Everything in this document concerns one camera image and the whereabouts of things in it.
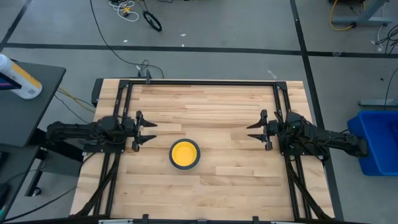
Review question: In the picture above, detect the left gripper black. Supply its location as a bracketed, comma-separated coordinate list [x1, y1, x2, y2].
[123, 110, 159, 152]

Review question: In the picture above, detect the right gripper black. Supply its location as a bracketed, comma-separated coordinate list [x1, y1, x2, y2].
[246, 109, 286, 152]

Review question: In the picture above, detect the yellow plastic bowl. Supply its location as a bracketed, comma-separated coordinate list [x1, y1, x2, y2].
[171, 141, 199, 167]

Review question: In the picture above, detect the grey plastic bowl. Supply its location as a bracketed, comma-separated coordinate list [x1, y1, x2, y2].
[168, 138, 201, 171]

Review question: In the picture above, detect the black power box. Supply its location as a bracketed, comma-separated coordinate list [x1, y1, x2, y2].
[91, 78, 104, 107]

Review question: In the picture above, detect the blue plastic bin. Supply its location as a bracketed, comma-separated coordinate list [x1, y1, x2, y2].
[346, 110, 398, 177]

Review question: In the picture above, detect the grey metal floor bar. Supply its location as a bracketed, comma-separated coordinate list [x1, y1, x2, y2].
[358, 98, 398, 108]

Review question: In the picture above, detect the black side table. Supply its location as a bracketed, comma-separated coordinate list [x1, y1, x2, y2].
[0, 60, 85, 197]

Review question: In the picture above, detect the white canister yellow label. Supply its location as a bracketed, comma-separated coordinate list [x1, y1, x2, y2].
[0, 53, 44, 100]

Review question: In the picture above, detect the dark flat device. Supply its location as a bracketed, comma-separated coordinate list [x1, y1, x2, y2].
[0, 72, 23, 91]

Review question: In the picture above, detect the grey desk leg base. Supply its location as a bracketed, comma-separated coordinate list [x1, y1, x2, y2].
[330, 0, 394, 27]

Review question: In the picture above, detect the black aluminium table frame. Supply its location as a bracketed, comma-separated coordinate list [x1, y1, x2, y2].
[70, 78, 336, 224]

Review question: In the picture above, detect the thin yellow cable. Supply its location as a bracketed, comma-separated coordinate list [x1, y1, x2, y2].
[57, 87, 96, 114]

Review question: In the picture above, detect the long black floor cable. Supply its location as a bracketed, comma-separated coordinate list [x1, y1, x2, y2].
[89, 0, 165, 79]

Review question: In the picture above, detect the black coiled cable loop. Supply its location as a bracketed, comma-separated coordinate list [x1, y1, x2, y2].
[142, 10, 163, 33]

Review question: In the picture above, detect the white coiled cable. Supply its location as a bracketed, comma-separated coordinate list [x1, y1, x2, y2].
[108, 0, 140, 23]

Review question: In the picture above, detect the thin black floor cable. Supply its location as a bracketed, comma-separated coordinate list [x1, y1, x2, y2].
[0, 185, 78, 223]

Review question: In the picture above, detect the yellow floor cable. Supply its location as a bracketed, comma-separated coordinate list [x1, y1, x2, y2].
[328, 0, 356, 32]

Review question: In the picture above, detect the black cable bundle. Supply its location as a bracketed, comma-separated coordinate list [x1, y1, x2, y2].
[374, 24, 398, 55]

